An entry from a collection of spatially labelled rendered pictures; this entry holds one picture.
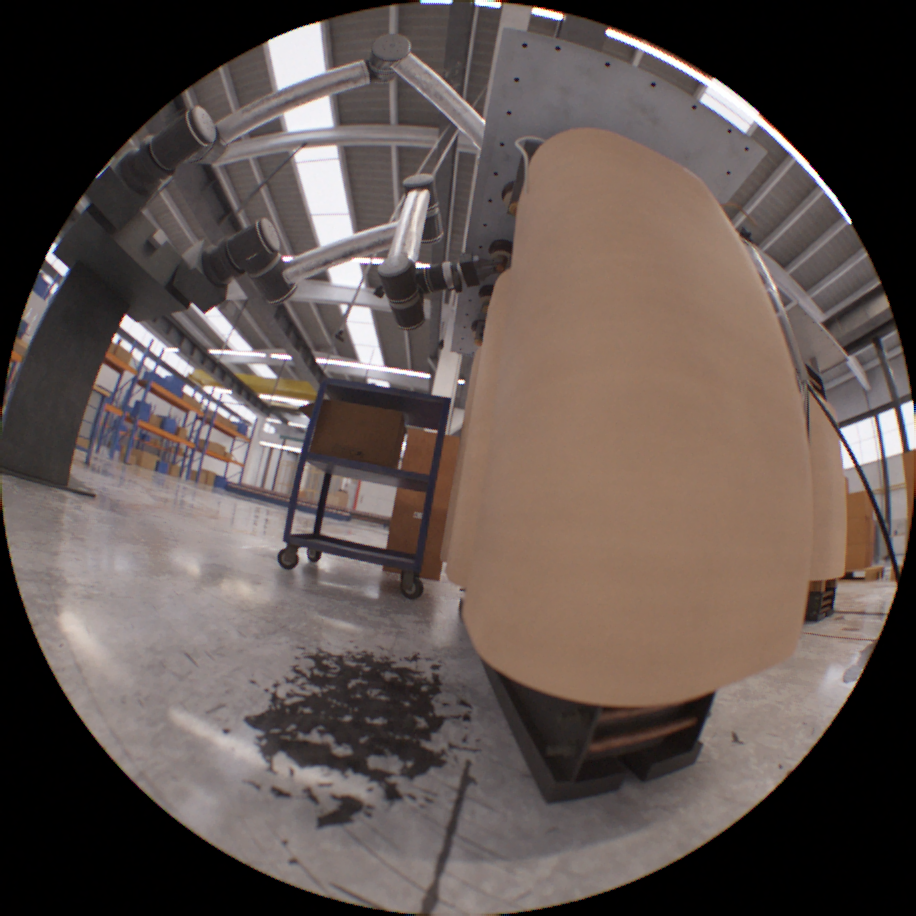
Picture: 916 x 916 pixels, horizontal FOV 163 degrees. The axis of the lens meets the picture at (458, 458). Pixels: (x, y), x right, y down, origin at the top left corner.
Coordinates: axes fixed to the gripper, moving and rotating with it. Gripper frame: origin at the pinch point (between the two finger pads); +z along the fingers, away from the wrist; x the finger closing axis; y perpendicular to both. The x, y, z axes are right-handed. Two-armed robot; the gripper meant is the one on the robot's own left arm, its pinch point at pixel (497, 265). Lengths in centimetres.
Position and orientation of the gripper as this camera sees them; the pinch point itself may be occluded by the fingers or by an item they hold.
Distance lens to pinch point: 125.5
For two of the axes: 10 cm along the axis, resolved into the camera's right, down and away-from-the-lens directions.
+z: 9.7, -1.1, -2.3
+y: -0.4, -9.6, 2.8
